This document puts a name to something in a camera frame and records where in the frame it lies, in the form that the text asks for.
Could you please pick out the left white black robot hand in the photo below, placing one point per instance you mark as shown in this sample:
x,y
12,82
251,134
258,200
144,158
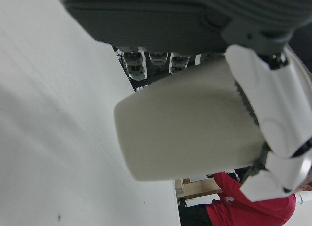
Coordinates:
x,y
146,21

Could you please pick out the beige cup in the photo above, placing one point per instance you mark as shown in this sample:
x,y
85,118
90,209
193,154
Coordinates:
x,y
182,126

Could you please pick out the light wooden board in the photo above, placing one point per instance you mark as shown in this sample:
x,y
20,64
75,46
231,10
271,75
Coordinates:
x,y
200,187

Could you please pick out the person in red shirt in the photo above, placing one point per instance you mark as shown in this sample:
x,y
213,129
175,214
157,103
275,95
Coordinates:
x,y
243,211

